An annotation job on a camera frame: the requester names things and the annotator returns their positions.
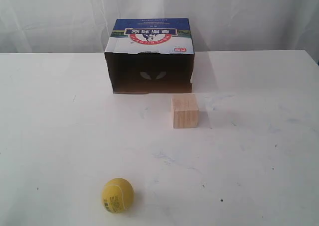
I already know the blue white cardboard box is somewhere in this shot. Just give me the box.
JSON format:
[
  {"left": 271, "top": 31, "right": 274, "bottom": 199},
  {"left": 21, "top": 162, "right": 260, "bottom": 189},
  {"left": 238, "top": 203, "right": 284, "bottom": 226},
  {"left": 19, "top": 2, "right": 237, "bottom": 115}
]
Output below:
[{"left": 104, "top": 18, "right": 195, "bottom": 94}]

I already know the white backdrop curtain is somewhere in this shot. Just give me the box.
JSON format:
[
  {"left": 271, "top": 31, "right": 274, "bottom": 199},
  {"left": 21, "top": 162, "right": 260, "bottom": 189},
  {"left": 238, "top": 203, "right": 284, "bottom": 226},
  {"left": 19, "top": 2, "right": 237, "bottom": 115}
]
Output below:
[{"left": 0, "top": 0, "right": 319, "bottom": 58}]

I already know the yellow tennis ball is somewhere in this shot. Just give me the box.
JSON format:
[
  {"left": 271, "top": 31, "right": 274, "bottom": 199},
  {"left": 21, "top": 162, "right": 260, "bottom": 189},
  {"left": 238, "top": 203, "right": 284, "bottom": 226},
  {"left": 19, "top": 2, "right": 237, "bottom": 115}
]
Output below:
[{"left": 102, "top": 178, "right": 134, "bottom": 213}]

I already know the light wooden cube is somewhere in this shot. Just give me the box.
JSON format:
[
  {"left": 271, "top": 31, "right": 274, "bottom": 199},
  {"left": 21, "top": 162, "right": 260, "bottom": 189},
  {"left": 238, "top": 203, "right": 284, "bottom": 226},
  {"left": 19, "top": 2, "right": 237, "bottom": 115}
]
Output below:
[{"left": 171, "top": 94, "right": 199, "bottom": 128}]

